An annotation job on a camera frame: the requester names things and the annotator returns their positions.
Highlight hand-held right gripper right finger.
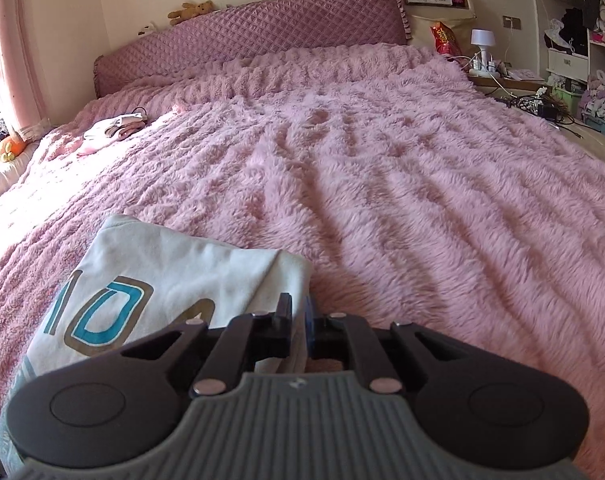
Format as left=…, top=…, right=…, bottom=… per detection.
left=305, top=296, right=466, bottom=395

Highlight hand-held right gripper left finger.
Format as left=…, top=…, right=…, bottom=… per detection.
left=121, top=292, right=294, bottom=397

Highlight white sweatshirt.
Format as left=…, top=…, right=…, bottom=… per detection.
left=0, top=214, right=314, bottom=466

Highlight small folded white pink clothes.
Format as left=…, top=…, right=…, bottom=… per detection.
left=77, top=106, right=150, bottom=156

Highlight pink fluffy blanket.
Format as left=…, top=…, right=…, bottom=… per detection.
left=0, top=42, right=605, bottom=480

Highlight purple quilted headboard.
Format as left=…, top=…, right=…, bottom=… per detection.
left=93, top=0, right=414, bottom=98

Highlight white bed sheet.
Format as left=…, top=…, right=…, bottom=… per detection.
left=0, top=139, right=40, bottom=206

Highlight cream cushion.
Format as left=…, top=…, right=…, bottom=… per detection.
left=411, top=14, right=477, bottom=58

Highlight brown teddy bear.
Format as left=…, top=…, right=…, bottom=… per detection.
left=167, top=0, right=214, bottom=26

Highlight red snack bag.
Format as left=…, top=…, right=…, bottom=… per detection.
left=429, top=20, right=459, bottom=56

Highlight orange plush toy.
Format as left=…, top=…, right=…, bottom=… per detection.
left=0, top=131, right=29, bottom=164

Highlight bedside table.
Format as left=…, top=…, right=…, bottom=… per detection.
left=467, top=62, right=551, bottom=97

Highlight white table lamp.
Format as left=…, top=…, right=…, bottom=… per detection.
left=469, top=28, right=495, bottom=70

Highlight green storage box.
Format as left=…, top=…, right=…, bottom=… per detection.
left=551, top=84, right=591, bottom=112

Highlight white storage drawer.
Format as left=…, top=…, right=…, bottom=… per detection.
left=547, top=48, right=590, bottom=84

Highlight pink curtain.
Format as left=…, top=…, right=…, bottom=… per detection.
left=0, top=0, right=53, bottom=138

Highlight white shelf unit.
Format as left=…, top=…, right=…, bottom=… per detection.
left=541, top=0, right=605, bottom=128

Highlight tangle of black cables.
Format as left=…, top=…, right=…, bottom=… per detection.
left=505, top=91, right=583, bottom=137

